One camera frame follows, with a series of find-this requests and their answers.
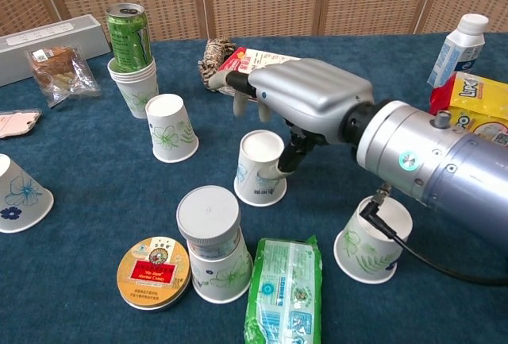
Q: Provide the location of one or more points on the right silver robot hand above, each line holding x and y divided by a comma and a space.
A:
313, 93

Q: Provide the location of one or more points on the paper cup blue dandelion print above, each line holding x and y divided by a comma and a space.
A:
258, 149

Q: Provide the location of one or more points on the paper cup green flower print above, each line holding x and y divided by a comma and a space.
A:
168, 121

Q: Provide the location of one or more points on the paper cup blue flower fern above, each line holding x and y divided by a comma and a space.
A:
20, 201

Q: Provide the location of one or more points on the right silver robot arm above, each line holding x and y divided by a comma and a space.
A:
456, 161

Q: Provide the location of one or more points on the paper cup green fern print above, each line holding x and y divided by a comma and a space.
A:
365, 252

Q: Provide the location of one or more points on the stacked paper cups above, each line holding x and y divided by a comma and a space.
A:
137, 93

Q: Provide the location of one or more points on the paper cup holding jar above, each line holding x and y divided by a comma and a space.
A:
222, 276

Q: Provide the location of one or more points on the red white food box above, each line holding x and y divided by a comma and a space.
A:
242, 62

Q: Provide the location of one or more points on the white bottle blue label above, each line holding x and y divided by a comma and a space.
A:
456, 54

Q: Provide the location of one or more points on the white jar grey lid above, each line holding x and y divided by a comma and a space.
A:
206, 213

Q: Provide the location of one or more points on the yellow biscuit bag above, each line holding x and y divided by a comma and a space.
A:
484, 97

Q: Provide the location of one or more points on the green drink can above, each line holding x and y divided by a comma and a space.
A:
129, 38

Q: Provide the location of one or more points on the green tissue pack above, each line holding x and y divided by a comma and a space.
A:
285, 292

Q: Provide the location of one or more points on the blue table cloth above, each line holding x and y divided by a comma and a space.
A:
99, 185

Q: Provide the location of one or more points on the round gold candy tin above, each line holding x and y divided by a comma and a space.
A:
152, 272

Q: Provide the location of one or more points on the pastry in clear bag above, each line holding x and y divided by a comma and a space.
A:
59, 74

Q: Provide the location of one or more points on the white power strip box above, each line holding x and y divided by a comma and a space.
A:
47, 38

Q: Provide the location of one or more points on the phone case retail pack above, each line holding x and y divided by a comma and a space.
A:
16, 123

